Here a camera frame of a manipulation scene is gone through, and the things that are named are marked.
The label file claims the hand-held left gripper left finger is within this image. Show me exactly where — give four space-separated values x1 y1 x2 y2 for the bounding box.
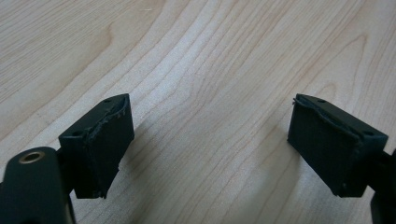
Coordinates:
58 93 135 200

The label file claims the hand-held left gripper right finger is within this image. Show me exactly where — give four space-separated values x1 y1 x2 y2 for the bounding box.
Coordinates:
287 93 389 198

